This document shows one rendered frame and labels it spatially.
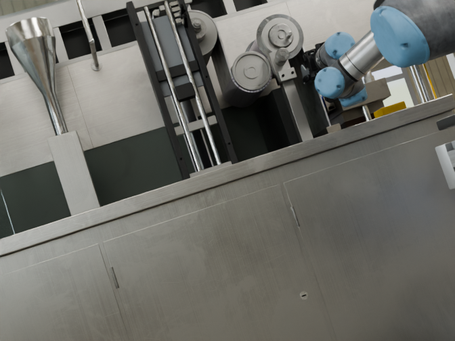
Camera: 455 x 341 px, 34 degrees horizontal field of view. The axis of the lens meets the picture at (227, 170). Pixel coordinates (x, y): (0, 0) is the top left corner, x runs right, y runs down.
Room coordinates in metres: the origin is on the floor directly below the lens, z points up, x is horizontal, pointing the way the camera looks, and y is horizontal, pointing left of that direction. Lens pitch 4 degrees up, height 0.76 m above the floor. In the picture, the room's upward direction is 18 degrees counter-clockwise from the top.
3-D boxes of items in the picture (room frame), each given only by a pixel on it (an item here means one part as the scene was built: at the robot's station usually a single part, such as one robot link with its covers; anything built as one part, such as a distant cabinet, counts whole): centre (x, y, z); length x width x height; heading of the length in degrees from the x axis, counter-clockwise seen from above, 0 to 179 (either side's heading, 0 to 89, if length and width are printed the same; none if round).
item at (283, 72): (2.18, -0.26, 1.05); 0.06 x 0.05 x 0.31; 9
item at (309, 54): (2.12, -0.36, 1.12); 0.12 x 0.08 x 0.09; 9
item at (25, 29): (2.22, 0.44, 1.50); 0.14 x 0.14 x 0.06
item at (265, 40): (2.35, -0.26, 1.25); 0.26 x 0.12 x 0.12; 9
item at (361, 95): (1.95, -0.38, 1.01); 0.11 x 0.08 x 0.11; 153
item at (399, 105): (2.02, -0.48, 0.91); 0.07 x 0.07 x 0.02; 9
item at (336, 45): (1.97, -0.38, 1.11); 0.11 x 0.08 x 0.09; 9
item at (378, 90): (2.41, -0.44, 1.00); 0.40 x 0.16 x 0.06; 9
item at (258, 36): (2.23, -0.28, 1.25); 0.15 x 0.01 x 0.15; 99
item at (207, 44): (2.32, -0.02, 1.34); 0.25 x 0.14 x 0.14; 9
